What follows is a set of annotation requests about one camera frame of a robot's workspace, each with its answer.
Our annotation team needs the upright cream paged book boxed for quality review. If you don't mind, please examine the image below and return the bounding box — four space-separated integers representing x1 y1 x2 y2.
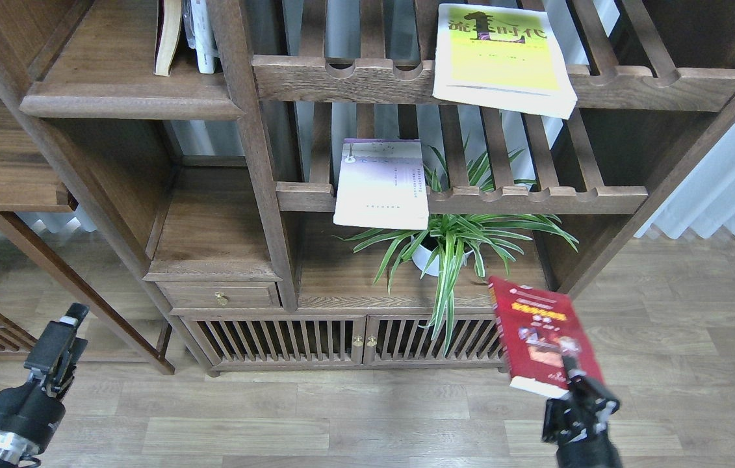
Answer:
154 0 183 77

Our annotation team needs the upright white book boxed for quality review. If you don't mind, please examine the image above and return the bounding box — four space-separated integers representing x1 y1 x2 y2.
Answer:
183 1 219 74

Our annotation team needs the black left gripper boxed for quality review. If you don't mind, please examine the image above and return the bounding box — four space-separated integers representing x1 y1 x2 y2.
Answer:
0 303 89 459

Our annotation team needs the dark wooden bookshelf unit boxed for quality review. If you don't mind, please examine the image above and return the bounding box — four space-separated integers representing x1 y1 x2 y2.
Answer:
0 1 735 375

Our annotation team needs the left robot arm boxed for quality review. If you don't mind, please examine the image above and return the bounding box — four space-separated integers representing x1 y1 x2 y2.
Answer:
0 303 89 467

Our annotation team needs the yellow green cover book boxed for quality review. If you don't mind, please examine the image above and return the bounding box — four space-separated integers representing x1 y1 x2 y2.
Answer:
433 3 577 119

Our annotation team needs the brass drawer knob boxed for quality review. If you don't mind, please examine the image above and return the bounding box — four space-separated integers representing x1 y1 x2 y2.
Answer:
214 291 229 306

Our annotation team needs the pale lavender cover book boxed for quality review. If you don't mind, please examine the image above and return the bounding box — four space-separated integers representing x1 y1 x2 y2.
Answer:
333 138 429 230

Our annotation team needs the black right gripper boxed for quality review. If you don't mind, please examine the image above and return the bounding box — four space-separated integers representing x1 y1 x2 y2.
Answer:
542 337 623 467

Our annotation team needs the red cover book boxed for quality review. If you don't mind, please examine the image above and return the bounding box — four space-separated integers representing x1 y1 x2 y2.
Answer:
488 276 604 398

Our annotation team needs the green spider plant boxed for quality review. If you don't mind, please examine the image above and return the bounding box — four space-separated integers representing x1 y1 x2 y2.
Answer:
340 133 581 357

